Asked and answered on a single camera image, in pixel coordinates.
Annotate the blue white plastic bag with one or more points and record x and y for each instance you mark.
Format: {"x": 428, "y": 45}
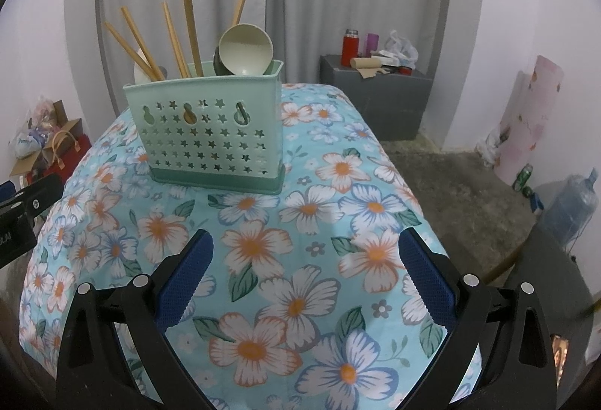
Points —
{"x": 28, "y": 142}

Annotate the large clear water bottle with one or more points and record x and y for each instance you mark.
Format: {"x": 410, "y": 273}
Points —
{"x": 573, "y": 208}

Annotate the red thermos bottle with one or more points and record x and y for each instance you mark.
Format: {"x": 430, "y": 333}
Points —
{"x": 350, "y": 50}

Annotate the blue floral tablecloth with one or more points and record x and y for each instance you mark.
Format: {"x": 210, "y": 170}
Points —
{"x": 291, "y": 259}

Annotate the white rice paddle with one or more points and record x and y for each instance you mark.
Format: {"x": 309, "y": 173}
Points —
{"x": 140, "y": 72}

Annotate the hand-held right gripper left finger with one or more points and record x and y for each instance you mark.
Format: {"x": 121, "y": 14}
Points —
{"x": 185, "y": 283}

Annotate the small red container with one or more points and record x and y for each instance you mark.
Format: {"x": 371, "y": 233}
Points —
{"x": 405, "y": 71}

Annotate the purple cup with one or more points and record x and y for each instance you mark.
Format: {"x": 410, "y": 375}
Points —
{"x": 372, "y": 43}

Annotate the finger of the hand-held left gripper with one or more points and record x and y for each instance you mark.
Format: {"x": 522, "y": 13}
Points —
{"x": 42, "y": 196}

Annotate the grey cabinet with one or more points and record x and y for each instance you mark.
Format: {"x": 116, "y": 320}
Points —
{"x": 375, "y": 109}

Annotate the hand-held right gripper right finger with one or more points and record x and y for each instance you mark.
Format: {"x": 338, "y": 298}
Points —
{"x": 429, "y": 281}

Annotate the green perforated utensil holder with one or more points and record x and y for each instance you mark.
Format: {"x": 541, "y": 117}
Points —
{"x": 206, "y": 182}

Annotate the yellow stick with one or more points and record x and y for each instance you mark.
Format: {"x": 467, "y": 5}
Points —
{"x": 502, "y": 266}

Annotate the clear plastic bag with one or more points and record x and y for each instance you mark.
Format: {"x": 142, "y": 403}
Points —
{"x": 41, "y": 109}

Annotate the pink printed roll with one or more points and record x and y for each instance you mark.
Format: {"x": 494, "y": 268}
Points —
{"x": 530, "y": 118}

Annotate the brown cardboard box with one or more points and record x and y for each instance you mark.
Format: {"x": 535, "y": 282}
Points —
{"x": 70, "y": 126}

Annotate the red gift bag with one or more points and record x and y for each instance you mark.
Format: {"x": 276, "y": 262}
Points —
{"x": 80, "y": 147}

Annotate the cream ladle spoon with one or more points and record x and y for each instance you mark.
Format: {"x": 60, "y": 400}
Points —
{"x": 246, "y": 50}

